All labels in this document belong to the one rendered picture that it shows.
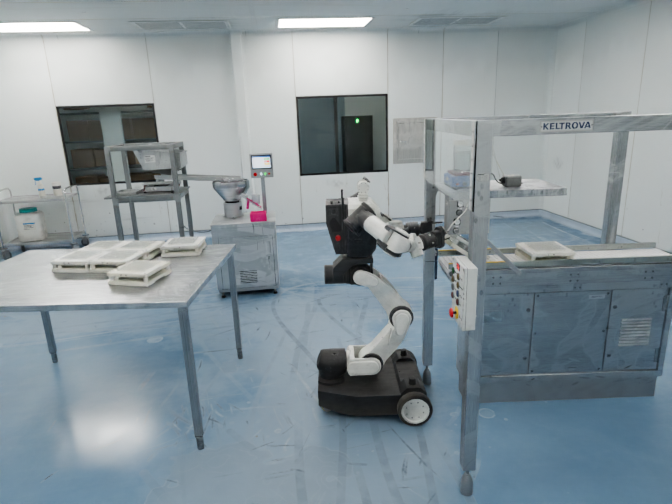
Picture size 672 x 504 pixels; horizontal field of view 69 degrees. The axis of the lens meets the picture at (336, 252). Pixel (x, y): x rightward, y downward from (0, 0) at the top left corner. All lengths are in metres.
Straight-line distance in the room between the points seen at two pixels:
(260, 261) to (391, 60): 4.07
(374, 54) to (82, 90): 4.15
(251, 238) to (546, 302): 2.84
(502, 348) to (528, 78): 5.99
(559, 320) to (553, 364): 0.29
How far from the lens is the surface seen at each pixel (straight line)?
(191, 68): 7.59
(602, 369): 3.41
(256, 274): 4.91
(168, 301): 2.55
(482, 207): 1.98
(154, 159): 5.63
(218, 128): 7.53
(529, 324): 3.08
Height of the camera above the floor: 1.74
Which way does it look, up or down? 16 degrees down
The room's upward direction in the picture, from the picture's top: 2 degrees counter-clockwise
